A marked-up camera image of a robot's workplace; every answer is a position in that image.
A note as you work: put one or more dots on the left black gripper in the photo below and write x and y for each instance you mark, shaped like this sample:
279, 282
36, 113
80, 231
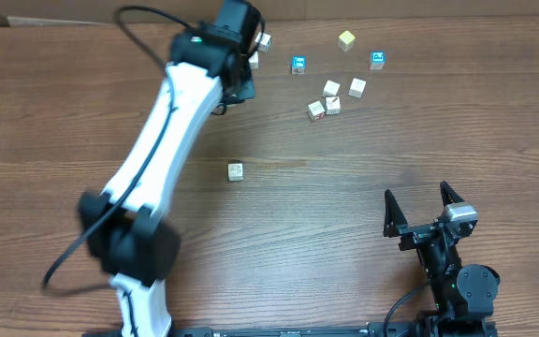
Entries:
244, 89

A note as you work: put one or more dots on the blue top wooden block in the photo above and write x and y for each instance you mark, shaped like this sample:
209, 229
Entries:
298, 65

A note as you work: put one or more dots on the wooden block number four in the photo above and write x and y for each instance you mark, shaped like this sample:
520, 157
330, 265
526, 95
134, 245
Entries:
333, 105

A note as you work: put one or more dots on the plain wooden block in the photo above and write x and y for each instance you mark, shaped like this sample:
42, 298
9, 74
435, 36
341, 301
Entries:
254, 61

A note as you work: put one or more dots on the wooden block red thirteen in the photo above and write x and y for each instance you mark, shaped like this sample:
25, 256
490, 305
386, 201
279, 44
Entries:
316, 111

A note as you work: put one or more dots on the cardboard backdrop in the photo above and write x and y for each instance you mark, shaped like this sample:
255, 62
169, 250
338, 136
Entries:
272, 10

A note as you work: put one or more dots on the yellow top wooden block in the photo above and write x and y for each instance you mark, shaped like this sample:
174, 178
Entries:
346, 41

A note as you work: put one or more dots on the wooden block yellow side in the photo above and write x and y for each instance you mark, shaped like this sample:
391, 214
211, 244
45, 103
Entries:
331, 89

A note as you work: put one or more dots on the wooden block far top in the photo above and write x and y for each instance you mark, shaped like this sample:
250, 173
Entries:
263, 42

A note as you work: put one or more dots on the blue top block right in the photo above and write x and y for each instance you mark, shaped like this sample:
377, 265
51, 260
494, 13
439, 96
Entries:
378, 60

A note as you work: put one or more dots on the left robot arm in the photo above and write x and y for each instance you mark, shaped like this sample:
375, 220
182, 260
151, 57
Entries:
124, 227

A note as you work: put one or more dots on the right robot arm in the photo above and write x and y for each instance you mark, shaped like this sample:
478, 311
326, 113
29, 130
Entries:
463, 295

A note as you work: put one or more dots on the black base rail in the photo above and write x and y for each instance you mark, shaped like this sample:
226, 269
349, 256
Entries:
396, 329

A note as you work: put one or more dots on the wooden block number two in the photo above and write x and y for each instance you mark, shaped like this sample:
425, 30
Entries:
235, 172

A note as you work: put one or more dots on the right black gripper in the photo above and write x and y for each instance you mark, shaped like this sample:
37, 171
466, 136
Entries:
421, 230

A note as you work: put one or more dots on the wooden block blue H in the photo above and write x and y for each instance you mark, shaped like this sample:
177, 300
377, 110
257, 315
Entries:
357, 88

